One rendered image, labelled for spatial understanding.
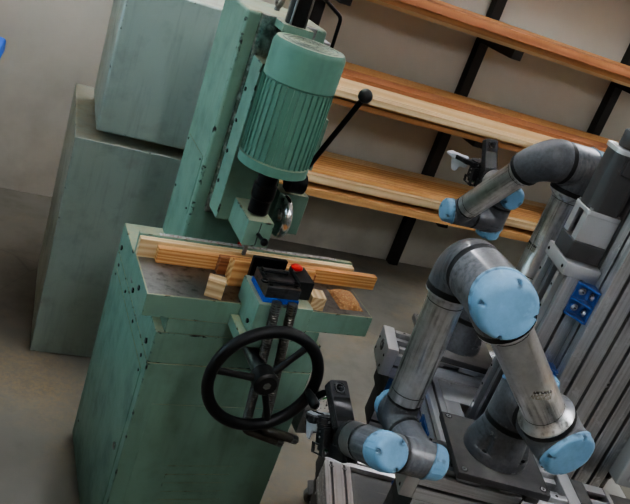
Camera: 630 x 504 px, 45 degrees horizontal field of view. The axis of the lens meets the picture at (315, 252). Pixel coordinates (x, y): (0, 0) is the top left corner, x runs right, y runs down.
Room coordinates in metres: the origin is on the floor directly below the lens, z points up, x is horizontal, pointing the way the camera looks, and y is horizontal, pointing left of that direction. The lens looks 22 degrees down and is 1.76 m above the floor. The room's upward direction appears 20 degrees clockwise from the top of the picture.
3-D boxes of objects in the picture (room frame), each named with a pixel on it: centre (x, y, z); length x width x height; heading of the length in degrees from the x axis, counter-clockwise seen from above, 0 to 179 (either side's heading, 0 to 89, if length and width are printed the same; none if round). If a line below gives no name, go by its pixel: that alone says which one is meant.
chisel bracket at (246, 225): (1.79, 0.18, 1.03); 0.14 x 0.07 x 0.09; 28
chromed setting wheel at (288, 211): (1.95, 0.12, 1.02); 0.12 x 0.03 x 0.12; 28
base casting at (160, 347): (1.88, 0.23, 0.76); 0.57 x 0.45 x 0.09; 28
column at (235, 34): (2.03, 0.31, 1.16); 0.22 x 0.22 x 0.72; 28
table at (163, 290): (1.70, 0.09, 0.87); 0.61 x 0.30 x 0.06; 118
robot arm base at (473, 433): (1.51, -0.55, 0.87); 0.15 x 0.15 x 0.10
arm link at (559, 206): (2.05, -0.60, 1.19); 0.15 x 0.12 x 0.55; 113
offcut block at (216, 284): (1.61, 0.19, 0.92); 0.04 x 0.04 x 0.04; 8
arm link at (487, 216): (2.29, -0.47, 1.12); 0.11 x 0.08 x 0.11; 113
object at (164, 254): (1.82, 0.09, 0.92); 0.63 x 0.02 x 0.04; 118
